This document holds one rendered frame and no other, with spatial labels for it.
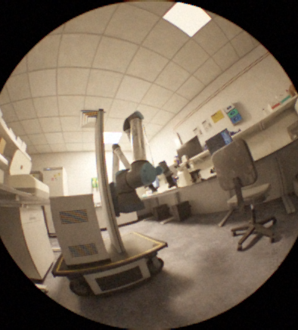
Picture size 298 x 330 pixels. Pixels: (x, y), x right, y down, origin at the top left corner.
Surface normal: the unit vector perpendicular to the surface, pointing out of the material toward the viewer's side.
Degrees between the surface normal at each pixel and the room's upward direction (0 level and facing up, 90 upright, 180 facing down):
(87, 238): 90
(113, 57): 180
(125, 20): 180
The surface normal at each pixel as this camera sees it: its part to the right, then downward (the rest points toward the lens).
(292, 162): -0.84, 0.05
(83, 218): 0.50, -0.35
